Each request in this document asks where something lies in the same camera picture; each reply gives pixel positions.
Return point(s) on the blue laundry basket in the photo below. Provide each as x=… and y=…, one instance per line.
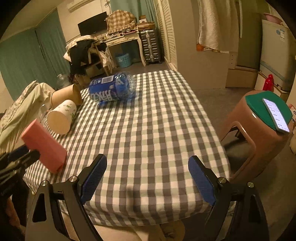
x=123, y=60

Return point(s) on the pink faceted cup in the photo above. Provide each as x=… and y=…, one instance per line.
x=52, y=154

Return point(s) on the red bottle on floor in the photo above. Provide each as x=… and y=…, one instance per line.
x=269, y=83

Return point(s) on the white hanging towel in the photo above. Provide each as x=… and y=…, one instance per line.
x=218, y=25

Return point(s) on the bed with beige bedding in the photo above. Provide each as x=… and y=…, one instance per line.
x=22, y=112

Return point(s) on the green stool cushion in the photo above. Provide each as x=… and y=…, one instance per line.
x=254, y=101

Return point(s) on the chair piled with clothes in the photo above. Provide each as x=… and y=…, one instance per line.
x=87, y=51

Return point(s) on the white desk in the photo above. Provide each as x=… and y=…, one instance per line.
x=131, y=36

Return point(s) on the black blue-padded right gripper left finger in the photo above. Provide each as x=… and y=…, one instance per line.
x=45, y=221

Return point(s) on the brown kraft paper cup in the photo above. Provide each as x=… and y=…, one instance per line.
x=71, y=92

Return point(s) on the teal left window curtain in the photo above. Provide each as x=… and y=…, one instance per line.
x=34, y=54

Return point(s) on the clear plastic cup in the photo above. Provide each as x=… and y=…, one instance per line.
x=43, y=111

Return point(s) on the white small refrigerator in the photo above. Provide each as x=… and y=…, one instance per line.
x=278, y=54

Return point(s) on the smartphone with lit screen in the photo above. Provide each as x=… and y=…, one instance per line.
x=275, y=114

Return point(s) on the black silver suitcase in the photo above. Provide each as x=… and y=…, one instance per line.
x=151, y=46

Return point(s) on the white louvered wardrobe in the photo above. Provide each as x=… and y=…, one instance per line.
x=201, y=69

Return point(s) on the black monitor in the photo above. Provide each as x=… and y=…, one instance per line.
x=93, y=25

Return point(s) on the plaid blanket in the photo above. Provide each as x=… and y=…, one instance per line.
x=120, y=21

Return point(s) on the white paper cup green print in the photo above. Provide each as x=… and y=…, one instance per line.
x=60, y=118

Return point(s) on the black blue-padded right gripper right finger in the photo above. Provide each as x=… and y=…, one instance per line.
x=249, y=220

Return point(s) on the blue labelled plastic bottle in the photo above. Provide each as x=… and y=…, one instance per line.
x=121, y=86

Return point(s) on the pink basin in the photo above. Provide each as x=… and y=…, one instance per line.
x=272, y=18

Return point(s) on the brown plastic stool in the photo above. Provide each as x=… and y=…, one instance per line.
x=265, y=142

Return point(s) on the white air conditioner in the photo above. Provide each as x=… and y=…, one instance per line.
x=76, y=4

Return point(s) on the teal right curtain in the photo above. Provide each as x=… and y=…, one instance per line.
x=136, y=7

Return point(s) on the grey white checkered tablecloth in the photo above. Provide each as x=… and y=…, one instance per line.
x=147, y=141

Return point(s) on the cardboard box on suitcase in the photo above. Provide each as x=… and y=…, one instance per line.
x=144, y=24

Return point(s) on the large water jug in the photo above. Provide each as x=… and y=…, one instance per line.
x=62, y=81

